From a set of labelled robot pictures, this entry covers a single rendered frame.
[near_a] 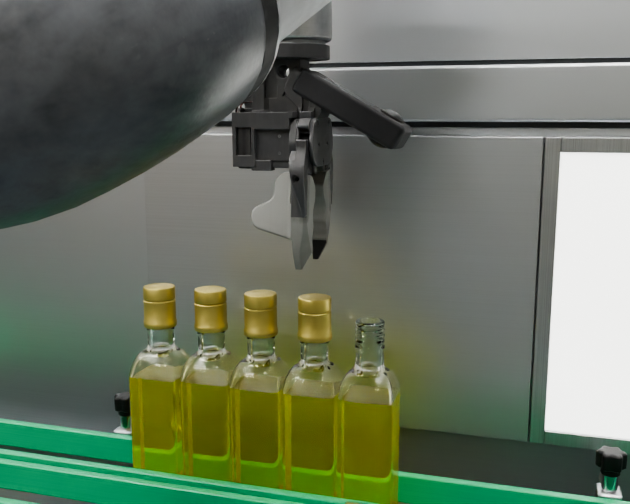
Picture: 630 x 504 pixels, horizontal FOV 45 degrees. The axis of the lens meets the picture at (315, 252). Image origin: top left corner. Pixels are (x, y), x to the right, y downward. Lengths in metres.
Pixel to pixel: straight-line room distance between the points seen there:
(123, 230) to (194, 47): 0.75
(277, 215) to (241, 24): 0.44
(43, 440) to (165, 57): 0.79
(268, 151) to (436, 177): 0.21
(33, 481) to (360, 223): 0.46
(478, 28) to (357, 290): 0.32
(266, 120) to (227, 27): 0.44
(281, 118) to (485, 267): 0.29
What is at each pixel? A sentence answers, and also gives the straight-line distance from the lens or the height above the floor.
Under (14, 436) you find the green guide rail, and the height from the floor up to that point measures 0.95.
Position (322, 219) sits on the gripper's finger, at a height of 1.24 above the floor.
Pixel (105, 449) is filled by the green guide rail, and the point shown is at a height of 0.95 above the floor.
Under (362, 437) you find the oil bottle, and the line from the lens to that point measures 0.77.
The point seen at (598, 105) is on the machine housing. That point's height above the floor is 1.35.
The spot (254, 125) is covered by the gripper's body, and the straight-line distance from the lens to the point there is 0.73.
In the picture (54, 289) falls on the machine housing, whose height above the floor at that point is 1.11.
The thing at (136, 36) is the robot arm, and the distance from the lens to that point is 0.27.
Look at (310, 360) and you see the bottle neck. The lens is 0.77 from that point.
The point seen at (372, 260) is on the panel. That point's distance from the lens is 0.87.
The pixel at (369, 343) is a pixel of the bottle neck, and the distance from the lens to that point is 0.75.
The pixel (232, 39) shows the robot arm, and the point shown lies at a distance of 0.30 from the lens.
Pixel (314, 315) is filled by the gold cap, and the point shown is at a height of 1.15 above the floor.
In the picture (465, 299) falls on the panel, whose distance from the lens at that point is 0.86.
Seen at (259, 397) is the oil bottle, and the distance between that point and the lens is 0.79.
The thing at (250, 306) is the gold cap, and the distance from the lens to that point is 0.78.
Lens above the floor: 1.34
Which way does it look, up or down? 10 degrees down
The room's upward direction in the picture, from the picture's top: straight up
